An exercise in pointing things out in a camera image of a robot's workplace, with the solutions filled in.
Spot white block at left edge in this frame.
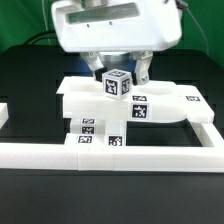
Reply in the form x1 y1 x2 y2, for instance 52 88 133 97
0 103 8 129

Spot white U-shaped fence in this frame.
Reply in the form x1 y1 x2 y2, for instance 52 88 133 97
0 123 224 173

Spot white chair back frame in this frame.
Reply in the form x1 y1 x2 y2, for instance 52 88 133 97
57 76 214 124

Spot white chair seat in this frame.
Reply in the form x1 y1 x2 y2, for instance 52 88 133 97
70 118 105 134

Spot black cables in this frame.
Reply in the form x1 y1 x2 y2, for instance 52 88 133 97
23 30 58 46

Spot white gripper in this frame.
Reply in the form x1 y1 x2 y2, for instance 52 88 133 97
51 0 182 85

